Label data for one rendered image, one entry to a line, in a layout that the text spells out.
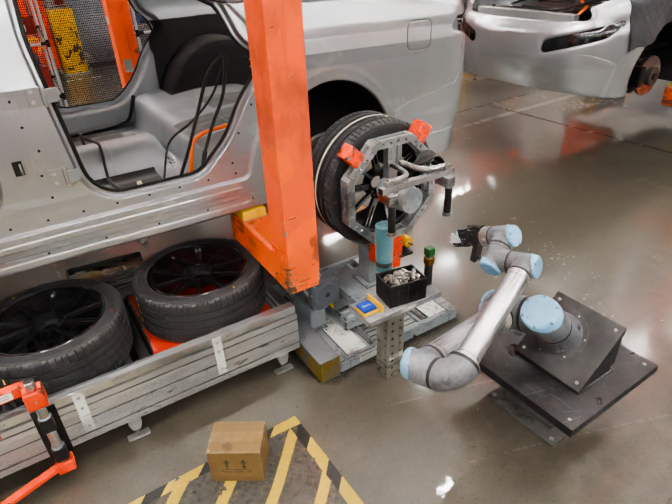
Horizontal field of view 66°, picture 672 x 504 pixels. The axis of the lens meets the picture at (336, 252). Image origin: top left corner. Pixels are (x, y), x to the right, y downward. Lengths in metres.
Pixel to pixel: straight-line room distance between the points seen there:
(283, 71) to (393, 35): 1.06
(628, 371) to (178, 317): 2.00
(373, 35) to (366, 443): 2.00
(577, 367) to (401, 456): 0.83
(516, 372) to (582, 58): 2.96
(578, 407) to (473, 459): 0.49
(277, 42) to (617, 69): 3.32
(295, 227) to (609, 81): 3.23
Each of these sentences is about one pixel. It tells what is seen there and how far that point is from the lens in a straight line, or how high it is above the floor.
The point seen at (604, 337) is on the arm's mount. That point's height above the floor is 0.48.
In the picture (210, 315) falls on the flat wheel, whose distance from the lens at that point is 2.55.
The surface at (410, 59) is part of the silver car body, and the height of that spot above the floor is 1.35.
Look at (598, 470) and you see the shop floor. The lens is 2.58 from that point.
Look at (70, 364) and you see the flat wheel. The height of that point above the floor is 0.44.
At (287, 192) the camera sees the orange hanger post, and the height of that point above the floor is 1.03.
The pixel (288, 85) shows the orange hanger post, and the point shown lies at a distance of 2.08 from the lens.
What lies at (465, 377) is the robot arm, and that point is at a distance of 1.83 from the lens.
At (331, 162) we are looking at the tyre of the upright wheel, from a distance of 2.49.
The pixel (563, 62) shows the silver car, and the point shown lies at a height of 1.03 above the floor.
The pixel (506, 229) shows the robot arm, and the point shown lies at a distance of 2.21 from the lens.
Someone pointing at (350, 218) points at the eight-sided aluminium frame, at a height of 0.78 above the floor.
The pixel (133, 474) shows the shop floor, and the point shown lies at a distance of 2.57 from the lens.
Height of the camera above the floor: 1.92
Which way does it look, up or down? 31 degrees down
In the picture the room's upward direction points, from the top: 3 degrees counter-clockwise
